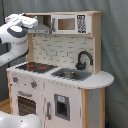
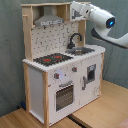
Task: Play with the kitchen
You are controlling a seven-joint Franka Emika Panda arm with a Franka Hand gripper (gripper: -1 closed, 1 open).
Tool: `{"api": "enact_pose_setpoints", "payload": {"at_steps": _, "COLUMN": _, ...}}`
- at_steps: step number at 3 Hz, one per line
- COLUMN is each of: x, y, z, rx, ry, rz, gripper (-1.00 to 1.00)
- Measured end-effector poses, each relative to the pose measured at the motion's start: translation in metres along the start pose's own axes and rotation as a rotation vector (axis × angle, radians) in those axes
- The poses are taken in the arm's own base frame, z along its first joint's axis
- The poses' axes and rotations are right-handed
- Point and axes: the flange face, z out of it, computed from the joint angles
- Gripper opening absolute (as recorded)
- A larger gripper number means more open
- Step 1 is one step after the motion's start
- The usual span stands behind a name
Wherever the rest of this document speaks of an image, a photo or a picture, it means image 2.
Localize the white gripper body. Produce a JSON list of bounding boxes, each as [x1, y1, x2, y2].
[[71, 1, 85, 14]]

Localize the white toy microwave door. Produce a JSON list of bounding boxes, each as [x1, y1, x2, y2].
[[70, 4, 85, 21]]

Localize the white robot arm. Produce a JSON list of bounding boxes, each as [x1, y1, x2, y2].
[[70, 1, 128, 49]]

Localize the wooden toy kitchen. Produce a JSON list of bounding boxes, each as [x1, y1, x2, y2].
[[22, 3, 105, 128]]

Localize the grey range hood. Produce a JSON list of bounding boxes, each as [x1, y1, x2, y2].
[[35, 6, 64, 27]]

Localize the black toy faucet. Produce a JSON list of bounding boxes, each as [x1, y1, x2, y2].
[[67, 32, 83, 50]]

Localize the grey toy sink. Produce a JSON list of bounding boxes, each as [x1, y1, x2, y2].
[[66, 47, 94, 56]]

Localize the black stovetop red burners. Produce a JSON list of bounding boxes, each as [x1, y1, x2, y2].
[[34, 53, 71, 67]]

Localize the white fridge door with dispenser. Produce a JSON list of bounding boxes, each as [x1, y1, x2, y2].
[[80, 55, 102, 106]]

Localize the left red stove knob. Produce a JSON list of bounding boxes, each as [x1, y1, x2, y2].
[[54, 73, 60, 79]]

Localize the toy oven door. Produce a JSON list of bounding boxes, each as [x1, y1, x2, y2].
[[48, 75, 81, 125]]

